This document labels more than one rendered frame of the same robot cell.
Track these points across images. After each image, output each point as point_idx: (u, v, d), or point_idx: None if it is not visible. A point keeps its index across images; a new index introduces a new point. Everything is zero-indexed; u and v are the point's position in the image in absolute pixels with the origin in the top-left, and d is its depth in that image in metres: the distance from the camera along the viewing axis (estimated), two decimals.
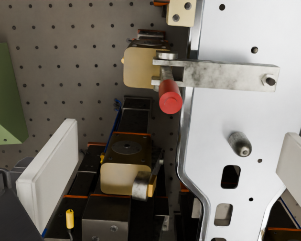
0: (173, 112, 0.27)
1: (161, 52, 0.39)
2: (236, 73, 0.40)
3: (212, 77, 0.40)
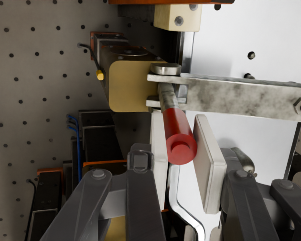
0: (184, 162, 0.18)
1: (162, 66, 0.30)
2: (259, 95, 0.29)
3: (225, 99, 0.30)
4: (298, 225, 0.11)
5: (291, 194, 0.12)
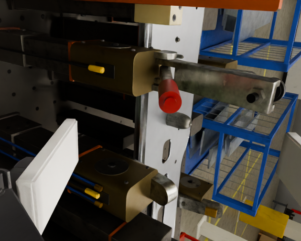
0: (173, 111, 0.28)
1: (168, 52, 0.39)
2: (222, 82, 0.34)
3: (198, 82, 0.36)
4: None
5: None
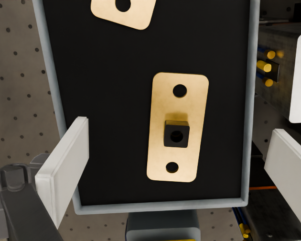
0: None
1: None
2: None
3: None
4: None
5: None
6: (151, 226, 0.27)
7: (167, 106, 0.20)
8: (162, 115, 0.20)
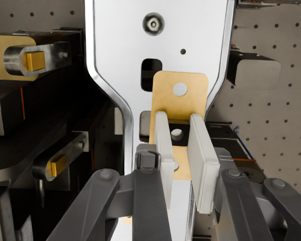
0: None
1: None
2: None
3: None
4: (291, 224, 0.11)
5: (283, 193, 0.12)
6: None
7: (168, 104, 0.20)
8: None
